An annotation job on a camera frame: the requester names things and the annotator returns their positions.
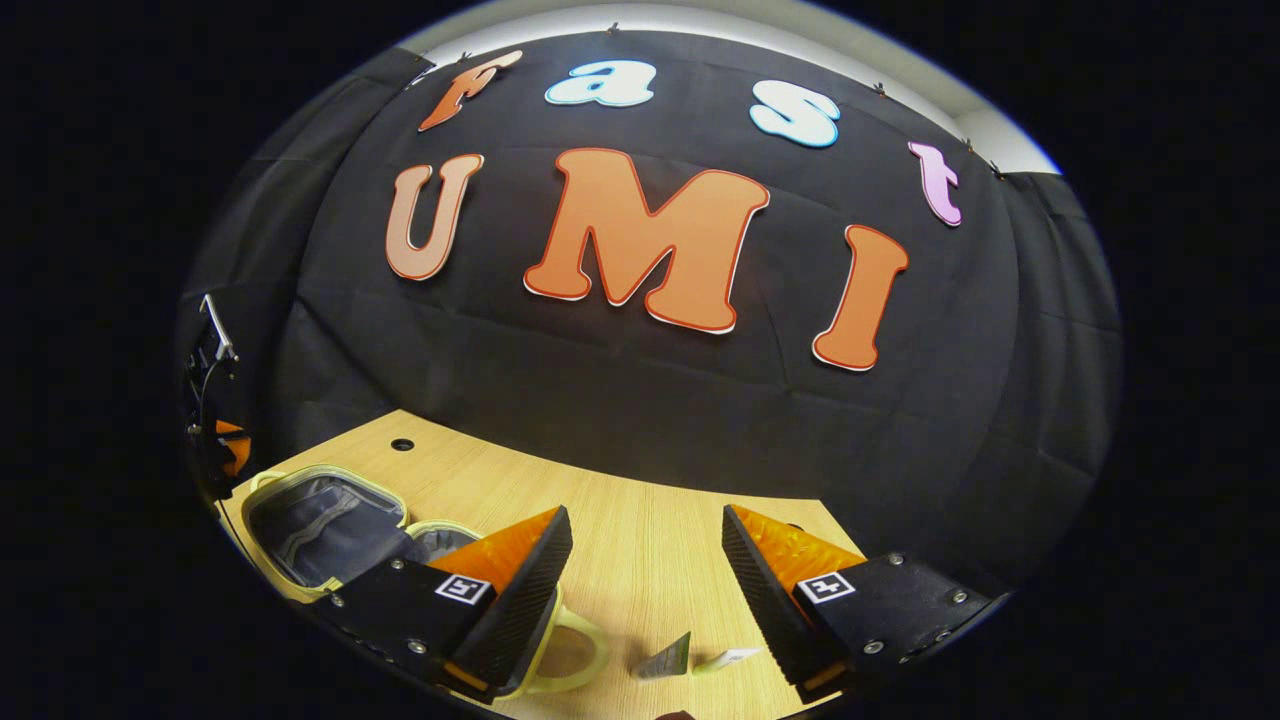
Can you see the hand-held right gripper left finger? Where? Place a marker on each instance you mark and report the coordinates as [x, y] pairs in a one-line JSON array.
[[525, 600]]

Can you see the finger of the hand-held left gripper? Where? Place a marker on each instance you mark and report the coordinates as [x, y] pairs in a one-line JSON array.
[[234, 448]]

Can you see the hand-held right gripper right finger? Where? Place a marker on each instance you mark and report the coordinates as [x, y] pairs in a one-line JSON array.
[[765, 600]]

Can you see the small white tube green cap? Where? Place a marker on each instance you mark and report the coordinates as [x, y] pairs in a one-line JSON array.
[[730, 658]]

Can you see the green printed white tube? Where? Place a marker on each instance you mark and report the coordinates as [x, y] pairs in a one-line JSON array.
[[668, 660]]

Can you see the pale green small suitcase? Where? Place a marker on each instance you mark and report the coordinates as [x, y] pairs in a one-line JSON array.
[[330, 530]]

